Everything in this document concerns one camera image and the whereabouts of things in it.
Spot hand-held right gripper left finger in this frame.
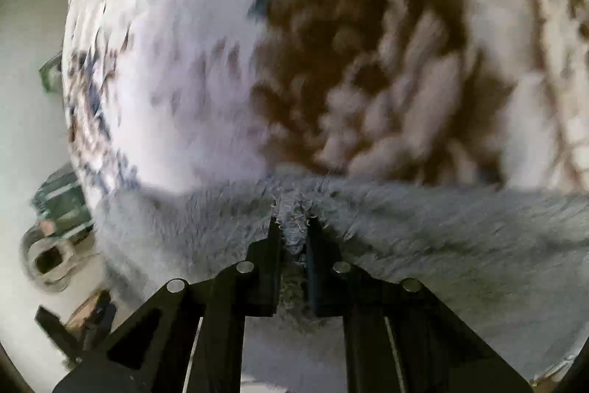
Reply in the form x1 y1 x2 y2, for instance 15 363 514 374
52 215 283 393

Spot round grey object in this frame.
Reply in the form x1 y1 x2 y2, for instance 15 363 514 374
19 227 86 293

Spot black and brown tool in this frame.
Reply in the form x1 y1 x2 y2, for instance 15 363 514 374
34 289 118 364

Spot green box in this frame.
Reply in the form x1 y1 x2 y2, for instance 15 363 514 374
31 165 95 237

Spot dark green object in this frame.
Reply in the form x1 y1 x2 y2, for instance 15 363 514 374
39 52 64 94

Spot floral printed blanket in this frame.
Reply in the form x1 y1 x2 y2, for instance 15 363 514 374
62 0 589 200

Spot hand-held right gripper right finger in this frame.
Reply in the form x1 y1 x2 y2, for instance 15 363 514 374
305 215 535 393

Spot grey fleece pants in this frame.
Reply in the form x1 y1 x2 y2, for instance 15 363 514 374
92 165 589 389

